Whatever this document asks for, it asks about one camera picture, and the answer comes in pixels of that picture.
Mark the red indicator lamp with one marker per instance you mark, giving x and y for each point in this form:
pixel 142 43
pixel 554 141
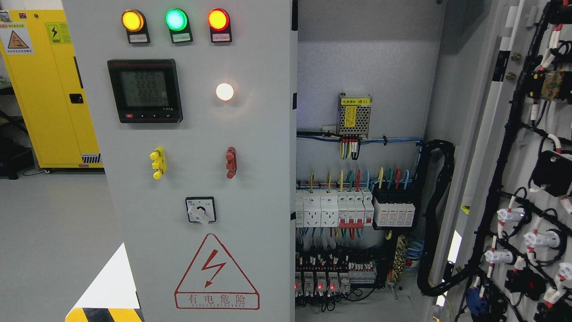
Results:
pixel 218 19

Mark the red electric danger sticker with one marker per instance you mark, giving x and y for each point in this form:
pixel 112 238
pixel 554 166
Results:
pixel 214 280

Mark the yellow indicator lamp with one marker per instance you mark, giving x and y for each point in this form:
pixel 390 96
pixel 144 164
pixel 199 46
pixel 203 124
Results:
pixel 133 20

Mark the brass ground bar right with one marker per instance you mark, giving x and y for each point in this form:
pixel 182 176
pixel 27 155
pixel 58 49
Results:
pixel 398 265

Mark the black digital power meter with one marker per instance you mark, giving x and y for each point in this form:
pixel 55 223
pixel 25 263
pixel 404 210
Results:
pixel 146 90

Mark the lower relay terminal row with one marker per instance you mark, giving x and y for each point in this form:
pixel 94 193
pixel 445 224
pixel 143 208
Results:
pixel 330 272

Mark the green indicator lamp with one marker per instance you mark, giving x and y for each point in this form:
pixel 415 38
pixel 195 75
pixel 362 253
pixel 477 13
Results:
pixel 176 19

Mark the yellow test terminal block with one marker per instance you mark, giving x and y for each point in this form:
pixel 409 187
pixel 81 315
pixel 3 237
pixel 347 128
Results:
pixel 159 163

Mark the white glowing indicator lamp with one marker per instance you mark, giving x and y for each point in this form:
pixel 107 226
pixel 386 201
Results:
pixel 225 91

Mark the metal mesh power supply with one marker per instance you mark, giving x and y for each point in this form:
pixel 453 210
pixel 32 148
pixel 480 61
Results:
pixel 354 114

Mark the grey cabinet door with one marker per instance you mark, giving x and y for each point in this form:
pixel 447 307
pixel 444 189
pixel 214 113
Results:
pixel 256 54
pixel 498 226

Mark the black surge protector block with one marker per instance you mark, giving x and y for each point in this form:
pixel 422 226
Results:
pixel 394 209

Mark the white breaker and socket row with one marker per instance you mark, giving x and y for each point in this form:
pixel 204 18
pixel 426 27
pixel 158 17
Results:
pixel 333 209

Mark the red test terminal block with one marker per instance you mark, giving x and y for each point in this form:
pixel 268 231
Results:
pixel 231 164

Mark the yellow safety storage cabinet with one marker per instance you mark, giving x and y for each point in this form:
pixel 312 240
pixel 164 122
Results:
pixel 39 54

